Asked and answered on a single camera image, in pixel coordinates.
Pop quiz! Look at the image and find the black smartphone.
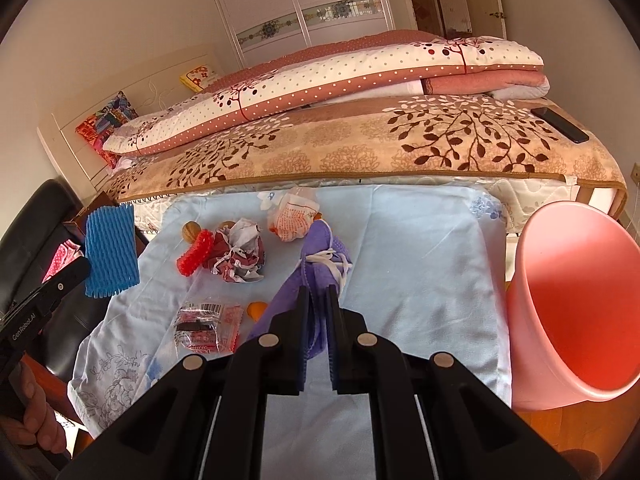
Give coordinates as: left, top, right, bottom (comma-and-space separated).
531, 107, 591, 144

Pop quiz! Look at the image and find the white orange plastic bag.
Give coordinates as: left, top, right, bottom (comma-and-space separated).
267, 186, 321, 242

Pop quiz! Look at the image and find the yellow floral pillow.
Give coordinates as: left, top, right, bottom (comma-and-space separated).
180, 64, 220, 93

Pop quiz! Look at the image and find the purple cloth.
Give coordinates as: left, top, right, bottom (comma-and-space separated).
247, 219, 353, 358

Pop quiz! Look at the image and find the clear red snack wrapper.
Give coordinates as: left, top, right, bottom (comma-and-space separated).
174, 302, 244, 355

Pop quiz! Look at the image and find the cream headboard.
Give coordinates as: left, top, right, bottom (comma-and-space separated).
37, 42, 241, 196

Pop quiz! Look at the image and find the red foam net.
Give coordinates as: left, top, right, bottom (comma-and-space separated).
176, 229, 215, 277

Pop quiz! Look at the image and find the crumpled maroon white paper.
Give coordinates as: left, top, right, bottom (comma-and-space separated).
207, 218, 267, 285

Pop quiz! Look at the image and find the black leather chair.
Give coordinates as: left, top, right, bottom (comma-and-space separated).
0, 179, 146, 381

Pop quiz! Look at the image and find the folded dotted pink quilt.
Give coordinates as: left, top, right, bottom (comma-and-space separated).
102, 30, 550, 157

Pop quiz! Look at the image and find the pink dotted bag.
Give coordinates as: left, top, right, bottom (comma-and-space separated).
42, 240, 83, 283

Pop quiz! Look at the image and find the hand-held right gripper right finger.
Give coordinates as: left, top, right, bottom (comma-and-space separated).
325, 284, 576, 480

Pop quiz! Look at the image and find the blue foam net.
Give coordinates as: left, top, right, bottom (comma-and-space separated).
84, 203, 138, 298

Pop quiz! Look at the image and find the brown leaf print blanket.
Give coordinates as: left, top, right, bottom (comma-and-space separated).
102, 92, 628, 206

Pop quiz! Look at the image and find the colourful printed pillow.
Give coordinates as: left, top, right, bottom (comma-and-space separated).
75, 91, 140, 168

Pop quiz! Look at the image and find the brown wooden nightstand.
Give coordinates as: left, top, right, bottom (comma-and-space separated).
62, 197, 151, 247

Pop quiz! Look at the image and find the light blue floral cloth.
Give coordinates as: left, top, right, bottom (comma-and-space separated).
67, 184, 513, 480

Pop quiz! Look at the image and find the pink plastic bucket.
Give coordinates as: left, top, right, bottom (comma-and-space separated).
505, 201, 640, 412

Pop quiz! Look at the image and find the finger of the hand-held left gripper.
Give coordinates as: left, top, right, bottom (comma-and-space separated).
42, 256, 92, 302

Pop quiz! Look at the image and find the white sliding door wardrobe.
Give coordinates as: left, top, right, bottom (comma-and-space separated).
202, 0, 506, 68

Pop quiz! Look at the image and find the person's left hand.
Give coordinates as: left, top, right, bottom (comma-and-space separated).
0, 360, 69, 457

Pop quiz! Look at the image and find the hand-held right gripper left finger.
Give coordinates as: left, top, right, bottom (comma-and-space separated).
55, 285, 312, 480

